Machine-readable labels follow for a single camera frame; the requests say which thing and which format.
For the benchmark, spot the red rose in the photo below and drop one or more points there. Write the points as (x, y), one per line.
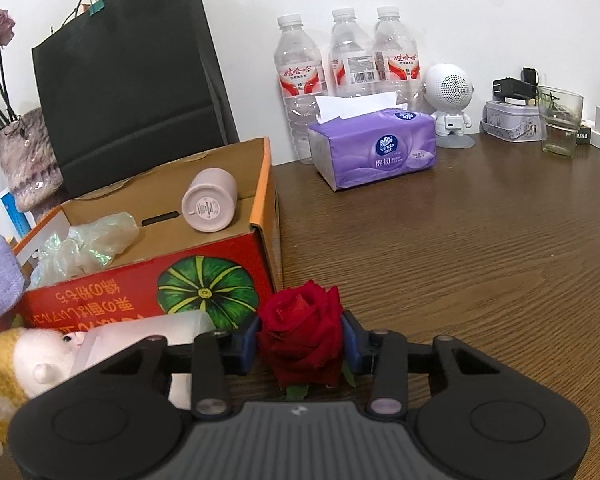
(300, 330)

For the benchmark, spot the mottled pink ceramic vase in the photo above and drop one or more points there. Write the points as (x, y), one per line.
(27, 160)

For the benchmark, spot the iridescent plastic bag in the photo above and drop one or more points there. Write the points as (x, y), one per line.
(85, 247)

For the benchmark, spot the black charger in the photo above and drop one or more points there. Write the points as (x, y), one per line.
(512, 87)

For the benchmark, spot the small printed tin box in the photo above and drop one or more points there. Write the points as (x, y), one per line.
(512, 122)

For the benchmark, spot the teal binder clip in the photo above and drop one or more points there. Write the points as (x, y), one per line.
(96, 8)

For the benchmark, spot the white translucent plastic case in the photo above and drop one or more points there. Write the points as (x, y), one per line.
(145, 327)

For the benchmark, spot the blue and white tube box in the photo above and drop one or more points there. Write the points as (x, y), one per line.
(15, 215)

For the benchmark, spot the black paper bag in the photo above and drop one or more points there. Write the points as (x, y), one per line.
(130, 85)

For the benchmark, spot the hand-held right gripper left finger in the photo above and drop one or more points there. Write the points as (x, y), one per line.
(247, 345)

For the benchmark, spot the pink cup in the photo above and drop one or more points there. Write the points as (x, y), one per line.
(209, 205)

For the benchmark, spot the yellow and white plush toy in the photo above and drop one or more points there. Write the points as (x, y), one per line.
(10, 360)

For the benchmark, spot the red cardboard box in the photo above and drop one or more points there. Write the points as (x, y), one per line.
(130, 285)

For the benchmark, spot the purple tissue pack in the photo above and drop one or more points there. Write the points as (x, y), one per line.
(375, 150)

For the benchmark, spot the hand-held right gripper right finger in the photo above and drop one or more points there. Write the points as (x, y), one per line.
(351, 342)

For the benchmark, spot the white robot speaker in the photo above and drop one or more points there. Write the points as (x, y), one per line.
(447, 87)

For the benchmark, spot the clear drinking glass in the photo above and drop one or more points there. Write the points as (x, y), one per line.
(560, 125)

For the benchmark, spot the clear water bottle red label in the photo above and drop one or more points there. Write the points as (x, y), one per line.
(300, 85)
(352, 60)
(397, 60)

